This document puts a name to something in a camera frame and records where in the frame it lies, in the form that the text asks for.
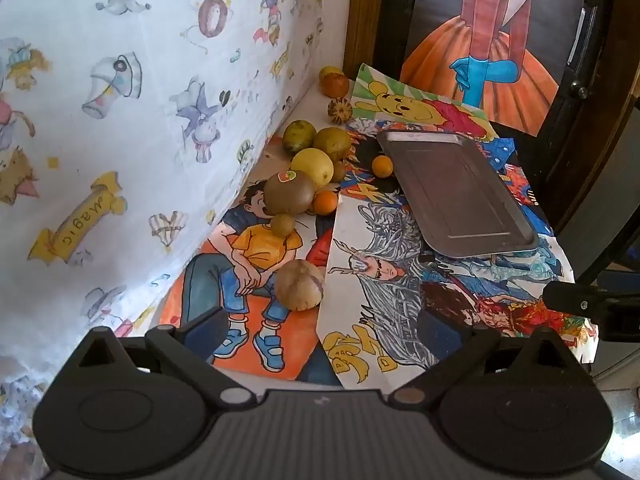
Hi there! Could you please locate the reddish orange round fruit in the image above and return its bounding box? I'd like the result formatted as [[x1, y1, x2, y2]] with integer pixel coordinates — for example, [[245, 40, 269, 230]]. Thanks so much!
[[320, 73, 350, 98]]

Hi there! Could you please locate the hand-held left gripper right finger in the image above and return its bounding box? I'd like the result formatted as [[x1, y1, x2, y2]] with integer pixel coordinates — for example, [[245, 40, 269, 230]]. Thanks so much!
[[392, 325, 578, 406]]

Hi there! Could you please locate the cream dark striped melon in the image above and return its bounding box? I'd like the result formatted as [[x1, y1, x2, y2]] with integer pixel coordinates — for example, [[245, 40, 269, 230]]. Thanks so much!
[[327, 98, 355, 123]]

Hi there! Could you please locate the orange dress woman poster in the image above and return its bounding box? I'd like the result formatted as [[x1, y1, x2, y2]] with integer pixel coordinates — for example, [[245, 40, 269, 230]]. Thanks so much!
[[400, 0, 586, 137]]

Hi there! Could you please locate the grey haired warrior drawing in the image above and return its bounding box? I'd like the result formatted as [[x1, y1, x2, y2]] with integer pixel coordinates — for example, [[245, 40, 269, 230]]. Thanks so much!
[[315, 187, 598, 391]]

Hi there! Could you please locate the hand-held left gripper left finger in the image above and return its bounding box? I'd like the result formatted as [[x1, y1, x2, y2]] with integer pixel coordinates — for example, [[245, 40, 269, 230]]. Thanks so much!
[[75, 307, 257, 407]]

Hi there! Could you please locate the green yellow round melon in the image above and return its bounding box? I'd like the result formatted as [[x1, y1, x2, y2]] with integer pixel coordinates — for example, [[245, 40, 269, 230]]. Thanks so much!
[[283, 120, 317, 154]]

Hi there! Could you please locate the bright yellow round fruit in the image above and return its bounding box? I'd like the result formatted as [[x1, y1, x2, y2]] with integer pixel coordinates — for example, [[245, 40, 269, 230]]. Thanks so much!
[[291, 147, 334, 186]]

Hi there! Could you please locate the white cartoon printed cloth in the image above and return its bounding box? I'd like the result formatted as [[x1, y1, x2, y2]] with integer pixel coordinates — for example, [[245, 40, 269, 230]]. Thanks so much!
[[0, 0, 356, 361]]

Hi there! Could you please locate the brown wooden door frame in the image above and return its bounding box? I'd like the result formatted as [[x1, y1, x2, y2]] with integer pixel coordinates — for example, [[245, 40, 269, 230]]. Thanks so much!
[[342, 0, 396, 81]]

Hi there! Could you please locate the large olive yellow fruit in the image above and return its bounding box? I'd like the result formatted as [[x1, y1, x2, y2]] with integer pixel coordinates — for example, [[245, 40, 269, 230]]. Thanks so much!
[[313, 127, 352, 161]]

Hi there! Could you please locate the yellow bear drawing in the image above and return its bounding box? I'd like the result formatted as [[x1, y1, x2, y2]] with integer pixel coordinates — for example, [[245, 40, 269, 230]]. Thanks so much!
[[350, 63, 501, 141]]

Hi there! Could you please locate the metal tray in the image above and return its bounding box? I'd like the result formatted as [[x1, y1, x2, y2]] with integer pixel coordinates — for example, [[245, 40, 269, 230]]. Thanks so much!
[[376, 130, 541, 259]]

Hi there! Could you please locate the cartoon boys drawing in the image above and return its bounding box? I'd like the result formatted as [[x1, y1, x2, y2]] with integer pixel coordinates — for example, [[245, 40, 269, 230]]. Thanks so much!
[[159, 180, 346, 386]]

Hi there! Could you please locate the tan purple streaked fruit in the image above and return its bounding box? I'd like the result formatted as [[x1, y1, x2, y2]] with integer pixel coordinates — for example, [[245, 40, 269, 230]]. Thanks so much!
[[273, 259, 325, 312]]

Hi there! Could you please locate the large kiwi with sticker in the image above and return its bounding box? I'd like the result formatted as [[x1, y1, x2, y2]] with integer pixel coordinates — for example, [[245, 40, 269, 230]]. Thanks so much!
[[263, 170, 317, 216]]

